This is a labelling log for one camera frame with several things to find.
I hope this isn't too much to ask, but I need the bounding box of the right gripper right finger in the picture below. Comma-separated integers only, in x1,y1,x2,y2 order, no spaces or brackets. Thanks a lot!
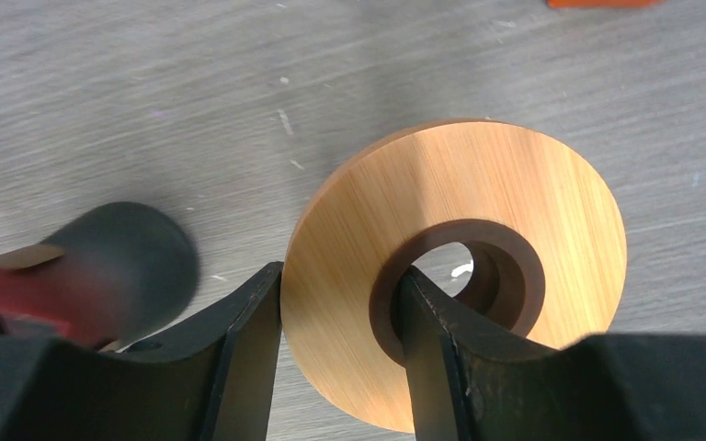
397,268,706,440

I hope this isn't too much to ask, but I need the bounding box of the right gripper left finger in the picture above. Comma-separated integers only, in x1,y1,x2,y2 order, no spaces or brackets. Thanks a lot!
0,262,282,440

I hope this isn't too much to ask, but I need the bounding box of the red black carafe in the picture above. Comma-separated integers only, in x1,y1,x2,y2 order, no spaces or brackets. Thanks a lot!
0,201,200,350

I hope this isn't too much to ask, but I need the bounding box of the orange coffee filter box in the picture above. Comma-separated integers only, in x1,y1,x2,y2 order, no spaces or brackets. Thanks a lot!
546,0,662,8

